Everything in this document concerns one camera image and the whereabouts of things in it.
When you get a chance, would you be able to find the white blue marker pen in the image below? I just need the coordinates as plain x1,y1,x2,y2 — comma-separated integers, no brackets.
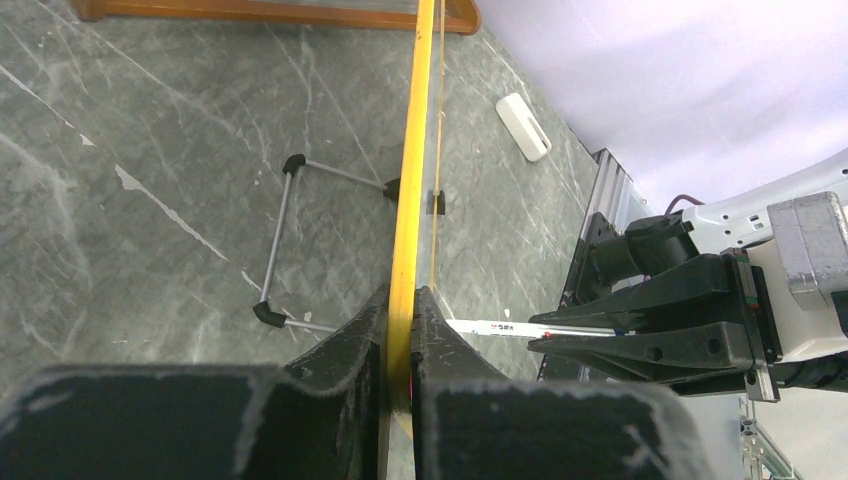
447,319,632,339

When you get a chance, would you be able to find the white plastic block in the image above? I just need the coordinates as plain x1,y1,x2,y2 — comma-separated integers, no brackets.
495,93,552,163

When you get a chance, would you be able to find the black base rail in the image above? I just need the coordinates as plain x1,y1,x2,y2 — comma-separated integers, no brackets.
537,212,618,382

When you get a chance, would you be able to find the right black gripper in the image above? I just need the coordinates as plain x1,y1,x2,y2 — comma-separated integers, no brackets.
528,250,782,403

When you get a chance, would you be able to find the aluminium frame rail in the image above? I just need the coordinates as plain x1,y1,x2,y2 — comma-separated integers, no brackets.
584,148,656,232

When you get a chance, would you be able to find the yellow framed whiteboard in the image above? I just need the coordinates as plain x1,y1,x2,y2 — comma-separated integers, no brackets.
385,0,446,479

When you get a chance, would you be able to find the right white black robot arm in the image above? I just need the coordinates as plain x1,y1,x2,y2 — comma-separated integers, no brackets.
528,150,847,402

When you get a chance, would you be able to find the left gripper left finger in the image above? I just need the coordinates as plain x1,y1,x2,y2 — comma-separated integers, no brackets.
1,287,388,479

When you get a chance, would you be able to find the whiteboard metal stand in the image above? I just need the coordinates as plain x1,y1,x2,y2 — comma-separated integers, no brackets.
251,154,446,336

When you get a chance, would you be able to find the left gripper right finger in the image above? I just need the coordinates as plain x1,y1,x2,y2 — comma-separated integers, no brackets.
410,287,714,479

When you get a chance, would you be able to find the orange wooden rack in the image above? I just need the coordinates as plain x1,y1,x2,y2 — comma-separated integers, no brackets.
71,0,482,36

